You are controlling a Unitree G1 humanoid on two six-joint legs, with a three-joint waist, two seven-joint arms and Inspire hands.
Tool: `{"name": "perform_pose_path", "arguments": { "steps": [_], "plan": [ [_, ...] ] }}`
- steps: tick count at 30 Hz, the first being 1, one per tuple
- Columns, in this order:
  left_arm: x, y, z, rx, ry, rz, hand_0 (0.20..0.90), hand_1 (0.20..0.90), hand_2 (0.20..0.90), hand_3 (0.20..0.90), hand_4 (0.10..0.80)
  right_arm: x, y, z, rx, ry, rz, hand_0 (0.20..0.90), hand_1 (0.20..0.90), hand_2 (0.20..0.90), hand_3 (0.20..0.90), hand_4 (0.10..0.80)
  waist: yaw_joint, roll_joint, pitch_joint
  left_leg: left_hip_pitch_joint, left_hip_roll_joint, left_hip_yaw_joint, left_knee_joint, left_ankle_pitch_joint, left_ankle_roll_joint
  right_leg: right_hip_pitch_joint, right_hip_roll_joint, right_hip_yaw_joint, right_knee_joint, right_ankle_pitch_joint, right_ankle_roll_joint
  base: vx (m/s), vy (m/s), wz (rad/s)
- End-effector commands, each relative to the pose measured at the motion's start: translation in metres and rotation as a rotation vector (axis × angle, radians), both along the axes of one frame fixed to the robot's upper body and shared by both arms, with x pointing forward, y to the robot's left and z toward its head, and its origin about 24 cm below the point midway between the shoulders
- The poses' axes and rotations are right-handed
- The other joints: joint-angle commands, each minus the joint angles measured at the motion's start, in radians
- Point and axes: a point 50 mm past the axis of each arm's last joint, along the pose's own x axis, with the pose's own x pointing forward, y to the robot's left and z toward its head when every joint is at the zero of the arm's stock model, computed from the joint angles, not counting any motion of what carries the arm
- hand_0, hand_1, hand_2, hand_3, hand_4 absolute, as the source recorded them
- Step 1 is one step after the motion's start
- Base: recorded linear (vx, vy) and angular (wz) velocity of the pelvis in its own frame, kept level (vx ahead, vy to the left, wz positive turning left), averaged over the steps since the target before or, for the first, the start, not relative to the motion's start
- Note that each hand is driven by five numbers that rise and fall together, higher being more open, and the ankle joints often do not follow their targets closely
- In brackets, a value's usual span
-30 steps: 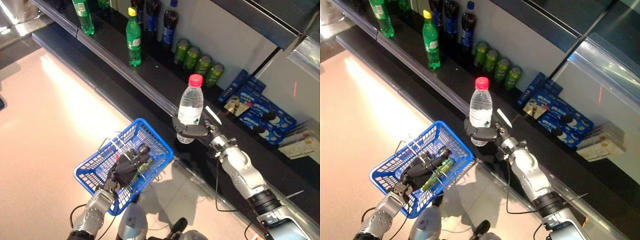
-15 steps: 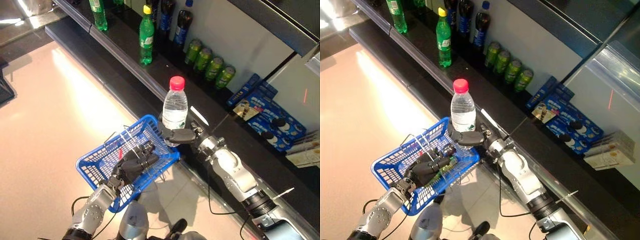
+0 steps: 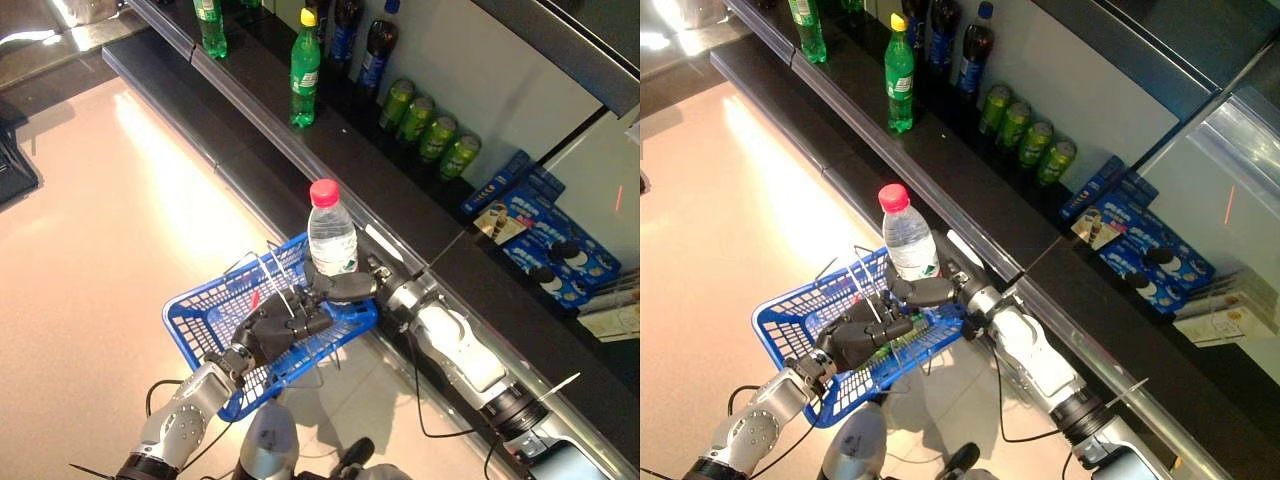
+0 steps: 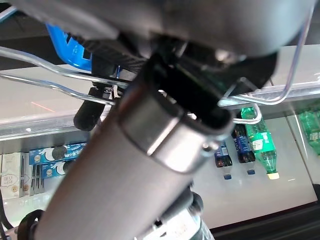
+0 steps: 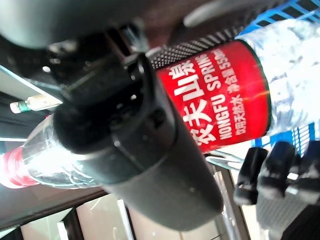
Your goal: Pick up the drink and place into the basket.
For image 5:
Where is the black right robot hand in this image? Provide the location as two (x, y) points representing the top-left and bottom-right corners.
(0, 0), (241, 231)

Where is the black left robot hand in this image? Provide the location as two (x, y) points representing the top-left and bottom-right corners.
(233, 140), (320, 240)

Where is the water bottle red label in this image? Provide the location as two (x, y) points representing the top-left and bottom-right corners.
(0, 18), (320, 189)

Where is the blue plastic shopping basket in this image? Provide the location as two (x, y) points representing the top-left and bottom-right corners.
(236, 0), (320, 157)

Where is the large yellow tea bottle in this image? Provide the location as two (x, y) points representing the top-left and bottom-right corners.
(9, 94), (64, 115)

